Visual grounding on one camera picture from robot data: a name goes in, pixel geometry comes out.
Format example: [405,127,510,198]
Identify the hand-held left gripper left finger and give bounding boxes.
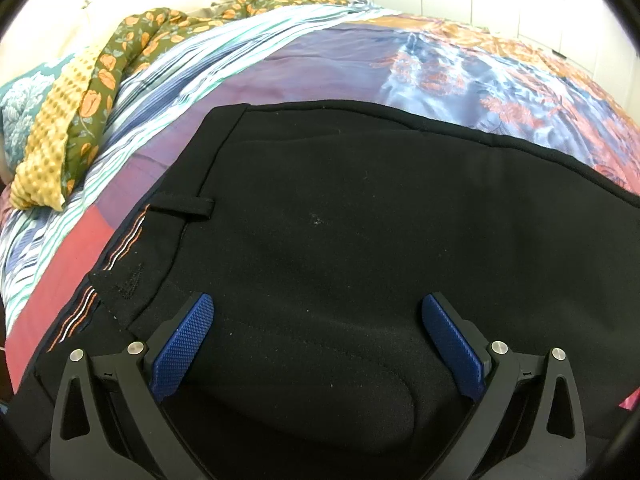
[50,291,216,480]

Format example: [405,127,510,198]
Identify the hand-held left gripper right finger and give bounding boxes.
[421,291,588,480]

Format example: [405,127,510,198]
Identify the black pants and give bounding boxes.
[10,101,640,480]

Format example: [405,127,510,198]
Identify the green orange floral blanket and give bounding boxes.
[12,0,351,211]

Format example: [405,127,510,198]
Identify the teal floral pillow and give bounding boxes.
[0,57,71,161]

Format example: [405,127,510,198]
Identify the patchwork bed quilt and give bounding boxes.
[0,2,640,411]

